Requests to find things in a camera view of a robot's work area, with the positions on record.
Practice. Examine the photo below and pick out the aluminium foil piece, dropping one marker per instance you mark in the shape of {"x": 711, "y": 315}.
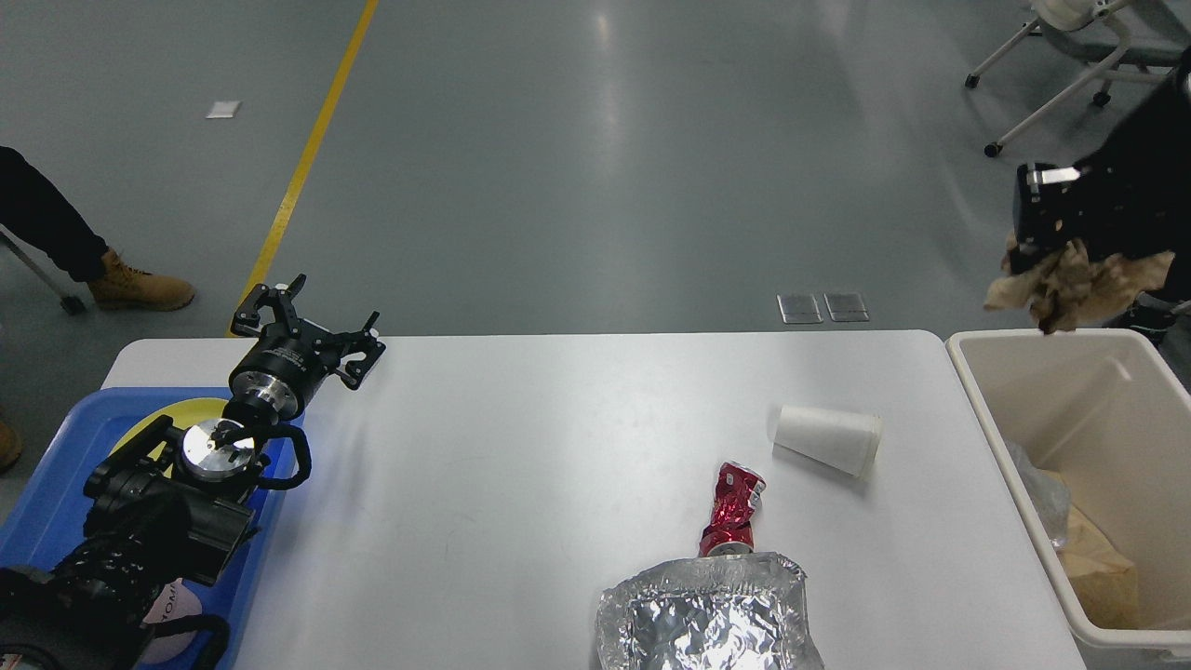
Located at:
{"x": 1047, "y": 492}

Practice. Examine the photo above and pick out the brown paper bag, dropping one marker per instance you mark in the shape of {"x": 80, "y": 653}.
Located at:
{"x": 1105, "y": 582}

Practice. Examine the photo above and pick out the left floor outlet cover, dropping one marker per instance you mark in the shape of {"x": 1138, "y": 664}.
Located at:
{"x": 799, "y": 308}

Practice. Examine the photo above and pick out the tan work boot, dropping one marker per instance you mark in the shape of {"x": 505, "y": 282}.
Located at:
{"x": 123, "y": 287}

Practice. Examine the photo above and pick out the black trouser leg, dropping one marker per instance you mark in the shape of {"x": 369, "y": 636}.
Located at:
{"x": 36, "y": 212}

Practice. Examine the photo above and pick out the grey chair leg caster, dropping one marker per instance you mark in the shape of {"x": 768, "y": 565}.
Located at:
{"x": 68, "y": 302}

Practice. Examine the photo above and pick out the pink mug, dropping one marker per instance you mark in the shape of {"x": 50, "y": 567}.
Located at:
{"x": 176, "y": 601}

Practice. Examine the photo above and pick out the right floor outlet cover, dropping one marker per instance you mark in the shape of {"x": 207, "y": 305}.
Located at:
{"x": 846, "y": 307}

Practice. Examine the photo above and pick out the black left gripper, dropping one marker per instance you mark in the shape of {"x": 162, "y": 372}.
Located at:
{"x": 281, "y": 373}

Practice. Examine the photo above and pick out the beige plastic bin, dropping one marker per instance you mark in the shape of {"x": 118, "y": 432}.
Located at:
{"x": 1100, "y": 408}

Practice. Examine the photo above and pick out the yellow plate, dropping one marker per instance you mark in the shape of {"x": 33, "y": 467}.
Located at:
{"x": 184, "y": 414}

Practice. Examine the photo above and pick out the crushed red soda can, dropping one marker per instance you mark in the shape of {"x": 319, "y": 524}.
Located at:
{"x": 737, "y": 497}

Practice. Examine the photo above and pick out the brown paper napkin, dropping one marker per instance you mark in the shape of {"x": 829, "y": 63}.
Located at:
{"x": 1066, "y": 289}

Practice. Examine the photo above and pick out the white office chair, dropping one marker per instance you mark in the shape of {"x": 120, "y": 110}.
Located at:
{"x": 1113, "y": 41}

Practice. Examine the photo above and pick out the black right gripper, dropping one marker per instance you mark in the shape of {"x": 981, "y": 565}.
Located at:
{"x": 1135, "y": 187}

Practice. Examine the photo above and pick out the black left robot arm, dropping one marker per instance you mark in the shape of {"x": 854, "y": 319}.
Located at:
{"x": 173, "y": 503}

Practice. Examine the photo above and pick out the black green sneaker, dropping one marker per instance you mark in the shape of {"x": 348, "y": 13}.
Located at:
{"x": 1152, "y": 323}

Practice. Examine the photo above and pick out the aluminium foil tray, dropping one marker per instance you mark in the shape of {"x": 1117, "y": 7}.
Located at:
{"x": 724, "y": 612}

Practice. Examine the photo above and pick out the floor outlet cover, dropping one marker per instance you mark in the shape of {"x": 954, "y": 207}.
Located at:
{"x": 846, "y": 307}
{"x": 799, "y": 308}

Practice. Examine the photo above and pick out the blue plastic tray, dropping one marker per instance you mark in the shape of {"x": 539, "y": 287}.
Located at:
{"x": 47, "y": 521}

